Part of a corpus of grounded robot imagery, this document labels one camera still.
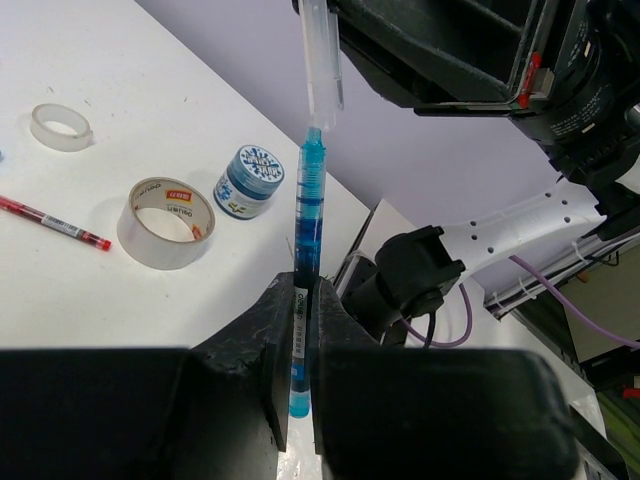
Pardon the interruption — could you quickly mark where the large clear tape roll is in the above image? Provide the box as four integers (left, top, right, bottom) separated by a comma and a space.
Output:
117, 177, 216, 270

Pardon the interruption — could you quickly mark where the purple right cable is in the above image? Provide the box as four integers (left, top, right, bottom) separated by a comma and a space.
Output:
399, 254, 640, 350

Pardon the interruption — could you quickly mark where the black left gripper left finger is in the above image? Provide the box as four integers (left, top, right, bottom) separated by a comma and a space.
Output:
1, 273, 293, 479

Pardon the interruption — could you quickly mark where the small clear tape roll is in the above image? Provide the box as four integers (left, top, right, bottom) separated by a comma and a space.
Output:
29, 103, 93, 153

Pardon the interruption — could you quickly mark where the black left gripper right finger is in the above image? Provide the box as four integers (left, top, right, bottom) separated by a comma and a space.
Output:
309, 280, 580, 479

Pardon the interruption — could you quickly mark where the blue lidded jar right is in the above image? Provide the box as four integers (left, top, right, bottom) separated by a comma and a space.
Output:
213, 145, 285, 220

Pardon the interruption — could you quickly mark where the red gel pen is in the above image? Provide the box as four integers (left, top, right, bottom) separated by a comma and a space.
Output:
1, 196, 112, 251

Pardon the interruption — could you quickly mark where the blue gel pen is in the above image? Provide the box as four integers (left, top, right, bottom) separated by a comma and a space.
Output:
289, 127, 326, 418

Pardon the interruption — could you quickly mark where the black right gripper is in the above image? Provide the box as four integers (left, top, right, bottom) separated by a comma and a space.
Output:
330, 1, 639, 165

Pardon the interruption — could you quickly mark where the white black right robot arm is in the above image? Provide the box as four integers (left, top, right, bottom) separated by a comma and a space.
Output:
329, 1, 639, 315

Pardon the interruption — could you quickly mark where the clear pen cap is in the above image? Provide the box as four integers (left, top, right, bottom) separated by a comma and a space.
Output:
298, 0, 344, 131

